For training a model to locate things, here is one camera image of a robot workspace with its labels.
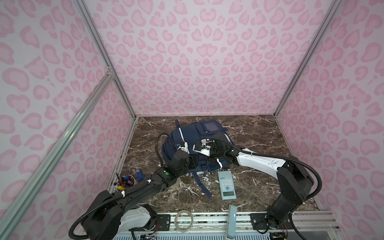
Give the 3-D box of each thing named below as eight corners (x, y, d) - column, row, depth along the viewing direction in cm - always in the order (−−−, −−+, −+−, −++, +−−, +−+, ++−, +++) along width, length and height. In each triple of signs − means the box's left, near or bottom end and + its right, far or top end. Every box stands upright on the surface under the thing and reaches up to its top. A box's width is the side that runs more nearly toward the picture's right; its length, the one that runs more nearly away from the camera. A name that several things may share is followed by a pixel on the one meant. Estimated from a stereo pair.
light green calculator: (220, 199, 82) (220, 198, 80) (217, 172, 92) (218, 170, 91) (235, 199, 82) (236, 198, 80) (231, 172, 92) (232, 170, 91)
